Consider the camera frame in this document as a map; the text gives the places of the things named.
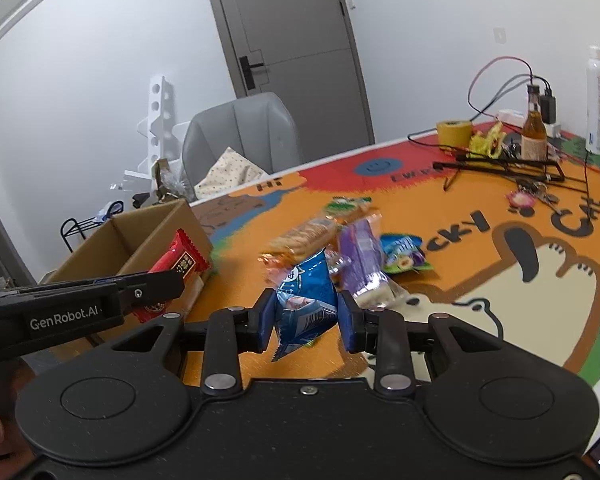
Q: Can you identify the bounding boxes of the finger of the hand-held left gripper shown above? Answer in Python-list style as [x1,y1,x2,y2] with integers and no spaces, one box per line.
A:
[45,270,187,318]

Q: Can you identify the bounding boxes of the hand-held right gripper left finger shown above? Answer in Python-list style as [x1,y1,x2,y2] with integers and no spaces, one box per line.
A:
[110,288,280,397]

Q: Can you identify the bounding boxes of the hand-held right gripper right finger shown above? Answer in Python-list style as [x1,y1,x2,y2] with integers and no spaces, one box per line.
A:
[337,291,505,397]

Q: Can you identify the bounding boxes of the red snack packet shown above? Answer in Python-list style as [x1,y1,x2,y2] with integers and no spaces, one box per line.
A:
[131,228,212,324]

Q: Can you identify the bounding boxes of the blue snack packet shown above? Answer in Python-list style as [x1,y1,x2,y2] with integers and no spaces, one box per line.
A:
[271,247,342,364]

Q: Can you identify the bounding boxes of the brown cardboard box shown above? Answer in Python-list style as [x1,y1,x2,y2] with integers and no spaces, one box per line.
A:
[39,198,216,352]

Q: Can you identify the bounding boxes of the clear cracker packet orange ends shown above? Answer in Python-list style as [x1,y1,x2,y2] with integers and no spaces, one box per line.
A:
[258,213,343,287]

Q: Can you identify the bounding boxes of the purple snack packet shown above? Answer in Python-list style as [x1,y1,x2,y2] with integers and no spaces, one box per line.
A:
[330,214,412,309]

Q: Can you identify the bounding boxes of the blue green candy packet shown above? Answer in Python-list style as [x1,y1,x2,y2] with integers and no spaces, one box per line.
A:
[379,232,437,274]

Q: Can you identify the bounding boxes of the green bread packet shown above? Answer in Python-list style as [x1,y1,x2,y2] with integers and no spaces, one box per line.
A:
[324,195,377,222]

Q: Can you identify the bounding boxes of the dotted beige cushion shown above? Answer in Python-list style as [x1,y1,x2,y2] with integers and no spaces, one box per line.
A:
[195,147,272,202]

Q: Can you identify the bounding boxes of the colourful cartoon table mat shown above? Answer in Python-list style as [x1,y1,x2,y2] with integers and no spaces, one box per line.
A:
[182,127,600,391]

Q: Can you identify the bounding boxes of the white rack with holes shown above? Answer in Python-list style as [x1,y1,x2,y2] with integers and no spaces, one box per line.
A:
[122,74,192,192]

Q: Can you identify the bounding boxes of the grey chair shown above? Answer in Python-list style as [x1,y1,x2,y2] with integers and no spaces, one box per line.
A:
[181,92,302,202]

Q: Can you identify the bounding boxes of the yellow tape roll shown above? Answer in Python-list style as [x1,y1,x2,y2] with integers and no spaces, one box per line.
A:
[436,119,474,149]

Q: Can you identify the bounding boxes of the yellow green wrapper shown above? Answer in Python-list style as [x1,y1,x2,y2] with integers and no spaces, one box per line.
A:
[468,122,506,159]

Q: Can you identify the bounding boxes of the amber glass bottle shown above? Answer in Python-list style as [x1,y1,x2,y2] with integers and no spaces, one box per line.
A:
[521,84,550,162]

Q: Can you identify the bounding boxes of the white power strip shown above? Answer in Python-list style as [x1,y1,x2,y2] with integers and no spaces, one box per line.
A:
[497,108,564,139]

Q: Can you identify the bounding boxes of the grey door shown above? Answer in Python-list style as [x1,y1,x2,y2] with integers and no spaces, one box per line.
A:
[200,0,376,147]

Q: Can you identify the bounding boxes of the black charger plug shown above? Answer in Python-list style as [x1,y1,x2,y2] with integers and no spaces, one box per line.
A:
[537,78,557,124]

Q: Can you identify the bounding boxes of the white spray bottle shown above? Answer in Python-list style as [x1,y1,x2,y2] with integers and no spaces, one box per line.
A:
[584,45,600,156]

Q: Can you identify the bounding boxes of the black wire rack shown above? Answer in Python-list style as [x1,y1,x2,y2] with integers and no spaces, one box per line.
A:
[58,199,127,254]

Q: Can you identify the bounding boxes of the pink keychain with keys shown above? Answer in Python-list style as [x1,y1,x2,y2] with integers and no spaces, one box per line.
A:
[504,182,564,214]

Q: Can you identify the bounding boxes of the black door handle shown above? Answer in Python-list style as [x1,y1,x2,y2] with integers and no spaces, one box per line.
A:
[238,54,266,92]

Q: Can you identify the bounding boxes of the black cable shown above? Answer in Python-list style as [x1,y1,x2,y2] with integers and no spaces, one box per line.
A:
[407,73,551,149]

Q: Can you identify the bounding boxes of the red cable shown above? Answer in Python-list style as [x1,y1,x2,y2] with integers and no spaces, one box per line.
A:
[467,54,537,112]

